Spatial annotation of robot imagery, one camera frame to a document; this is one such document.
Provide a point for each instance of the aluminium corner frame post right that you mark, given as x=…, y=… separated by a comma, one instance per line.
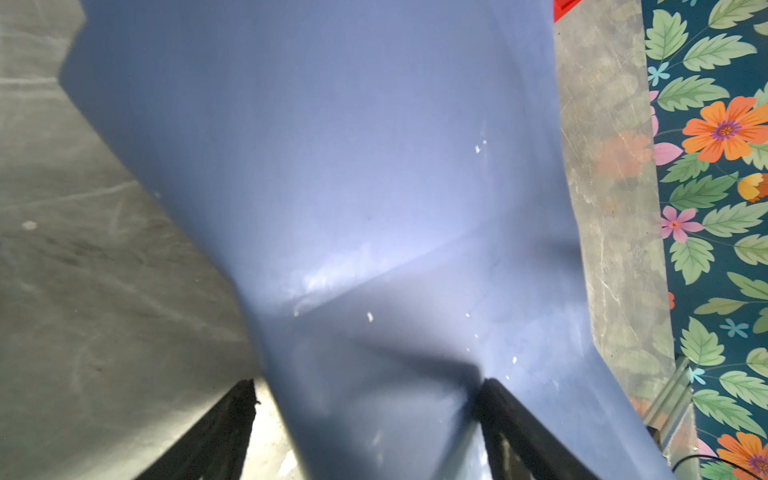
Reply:
x=670, y=420

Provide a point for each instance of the red tape dispenser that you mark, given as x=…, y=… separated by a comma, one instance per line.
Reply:
x=562, y=7

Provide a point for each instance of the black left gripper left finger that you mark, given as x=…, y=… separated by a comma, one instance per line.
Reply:
x=215, y=447

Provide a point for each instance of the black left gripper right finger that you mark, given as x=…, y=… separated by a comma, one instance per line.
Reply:
x=517, y=444

